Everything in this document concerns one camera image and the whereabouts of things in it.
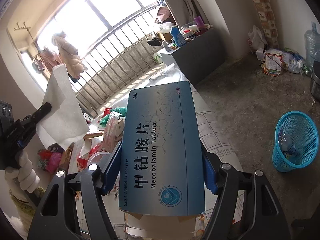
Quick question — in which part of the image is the pink hanging garment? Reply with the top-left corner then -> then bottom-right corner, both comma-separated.
32,50 -> 62,74

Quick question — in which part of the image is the metal balcony railing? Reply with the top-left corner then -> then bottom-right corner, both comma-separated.
72,6 -> 173,115

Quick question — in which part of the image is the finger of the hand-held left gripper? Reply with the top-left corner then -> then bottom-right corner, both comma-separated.
21,102 -> 52,128

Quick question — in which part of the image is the large window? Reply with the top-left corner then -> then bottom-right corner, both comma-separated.
15,0 -> 165,63

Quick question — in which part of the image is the purple cup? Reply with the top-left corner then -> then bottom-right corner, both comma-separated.
194,16 -> 206,30

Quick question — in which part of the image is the green plastic bag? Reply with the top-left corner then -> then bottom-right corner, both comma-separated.
99,107 -> 127,127

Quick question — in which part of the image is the blue medicine box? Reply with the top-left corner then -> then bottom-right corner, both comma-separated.
118,81 -> 207,217

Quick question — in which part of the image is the clear water jug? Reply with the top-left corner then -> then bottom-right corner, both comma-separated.
304,22 -> 320,70

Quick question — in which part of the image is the blue plastic basket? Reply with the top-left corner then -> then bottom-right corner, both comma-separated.
272,110 -> 317,172

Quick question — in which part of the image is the person's left hand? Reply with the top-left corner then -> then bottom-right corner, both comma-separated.
4,150 -> 42,193

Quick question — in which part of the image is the beige padded jacket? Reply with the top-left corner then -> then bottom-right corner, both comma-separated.
51,31 -> 88,79

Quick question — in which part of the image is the white paper towel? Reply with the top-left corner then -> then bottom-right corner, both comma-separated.
36,64 -> 90,150

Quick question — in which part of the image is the clear plastic bottle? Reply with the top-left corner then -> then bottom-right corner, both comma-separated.
277,127 -> 298,156

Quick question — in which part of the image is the wall hook rack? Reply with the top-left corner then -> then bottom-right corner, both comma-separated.
14,22 -> 32,33

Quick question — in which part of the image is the dark grey cabinet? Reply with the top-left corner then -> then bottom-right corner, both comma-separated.
157,27 -> 230,87

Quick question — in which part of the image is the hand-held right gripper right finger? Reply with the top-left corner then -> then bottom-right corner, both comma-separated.
200,142 -> 292,240

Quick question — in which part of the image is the silver rice cooker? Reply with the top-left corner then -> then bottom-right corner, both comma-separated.
310,61 -> 320,103

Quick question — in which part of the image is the checked plastic tablecloth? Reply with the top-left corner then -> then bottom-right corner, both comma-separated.
67,62 -> 247,240

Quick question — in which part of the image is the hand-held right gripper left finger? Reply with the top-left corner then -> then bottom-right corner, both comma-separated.
27,141 -> 123,240

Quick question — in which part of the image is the pink snack packet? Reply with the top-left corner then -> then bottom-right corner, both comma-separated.
104,112 -> 125,153

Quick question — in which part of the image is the crumpled clear plastic packaging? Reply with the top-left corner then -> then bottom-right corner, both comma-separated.
282,49 -> 307,74

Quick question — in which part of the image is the pink plastic bag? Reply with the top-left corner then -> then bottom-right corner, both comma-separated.
37,144 -> 63,173

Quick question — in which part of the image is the pink cloth bundle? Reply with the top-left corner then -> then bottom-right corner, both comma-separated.
155,6 -> 175,24

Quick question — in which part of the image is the red white printed bag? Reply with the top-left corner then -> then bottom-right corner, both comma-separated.
75,140 -> 100,167

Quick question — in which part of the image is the white plastic bag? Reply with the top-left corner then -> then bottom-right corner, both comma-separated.
248,25 -> 268,53

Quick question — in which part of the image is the blue detergent bottle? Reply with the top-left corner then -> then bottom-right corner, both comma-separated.
170,27 -> 187,47

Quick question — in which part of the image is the patterned rolled mat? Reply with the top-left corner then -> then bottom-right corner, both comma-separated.
246,0 -> 279,49

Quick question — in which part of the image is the red printed packaging bag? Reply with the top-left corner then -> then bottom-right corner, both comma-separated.
261,50 -> 284,77

